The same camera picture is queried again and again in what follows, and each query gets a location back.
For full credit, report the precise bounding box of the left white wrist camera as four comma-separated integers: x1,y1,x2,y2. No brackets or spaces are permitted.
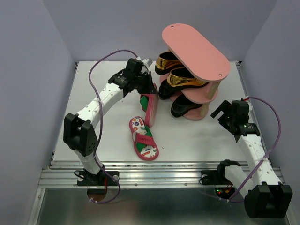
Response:
136,56,153,68

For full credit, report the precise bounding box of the gold metallic loafer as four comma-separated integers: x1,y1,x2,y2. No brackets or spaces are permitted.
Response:
155,52,183,75
166,67,209,91

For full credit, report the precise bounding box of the black patent loafer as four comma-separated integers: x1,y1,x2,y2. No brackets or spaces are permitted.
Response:
158,80,179,100
171,94,202,118

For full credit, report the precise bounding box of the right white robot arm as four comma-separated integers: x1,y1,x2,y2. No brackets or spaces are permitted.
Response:
211,98,293,218

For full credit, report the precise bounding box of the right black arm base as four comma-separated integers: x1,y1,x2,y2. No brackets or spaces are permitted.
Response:
199,159,240,185

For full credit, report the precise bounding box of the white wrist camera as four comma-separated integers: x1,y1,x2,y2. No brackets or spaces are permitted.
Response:
241,97,253,112
136,56,153,68

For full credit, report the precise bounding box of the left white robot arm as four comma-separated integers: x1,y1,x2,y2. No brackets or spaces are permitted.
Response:
63,58,155,185

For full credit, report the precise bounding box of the pink three-tier shoe shelf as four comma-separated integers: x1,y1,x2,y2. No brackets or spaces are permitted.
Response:
162,23,231,120

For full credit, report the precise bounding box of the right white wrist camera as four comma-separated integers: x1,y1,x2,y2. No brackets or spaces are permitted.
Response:
241,97,253,112

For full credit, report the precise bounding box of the colourful red-strap sandal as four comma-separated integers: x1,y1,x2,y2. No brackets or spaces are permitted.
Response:
129,116,159,161

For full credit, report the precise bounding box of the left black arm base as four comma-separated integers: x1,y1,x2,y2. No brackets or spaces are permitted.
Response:
74,170,117,187

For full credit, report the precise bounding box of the upturned pink sole sandal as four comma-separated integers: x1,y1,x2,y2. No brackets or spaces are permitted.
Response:
140,84,159,127

